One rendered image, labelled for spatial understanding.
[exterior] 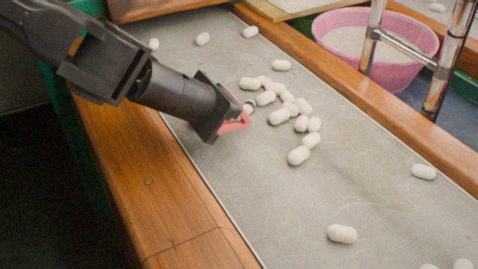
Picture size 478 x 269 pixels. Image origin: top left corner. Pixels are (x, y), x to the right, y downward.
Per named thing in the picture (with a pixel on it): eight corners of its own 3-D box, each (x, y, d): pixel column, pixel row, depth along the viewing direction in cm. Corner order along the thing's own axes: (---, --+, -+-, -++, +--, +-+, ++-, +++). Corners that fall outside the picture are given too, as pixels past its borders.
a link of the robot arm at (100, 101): (72, 94, 42) (112, 25, 41) (50, 60, 50) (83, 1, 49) (157, 130, 51) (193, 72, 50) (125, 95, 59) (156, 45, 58)
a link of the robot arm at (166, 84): (128, 106, 46) (151, 63, 45) (109, 84, 51) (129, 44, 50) (175, 122, 51) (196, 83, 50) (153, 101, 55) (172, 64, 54)
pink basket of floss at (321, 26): (428, 115, 77) (444, 73, 71) (296, 90, 84) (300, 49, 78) (424, 53, 97) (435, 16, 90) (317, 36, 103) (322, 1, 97)
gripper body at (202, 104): (208, 72, 59) (168, 53, 54) (241, 108, 52) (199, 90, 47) (184, 107, 61) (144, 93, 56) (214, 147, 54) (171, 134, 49)
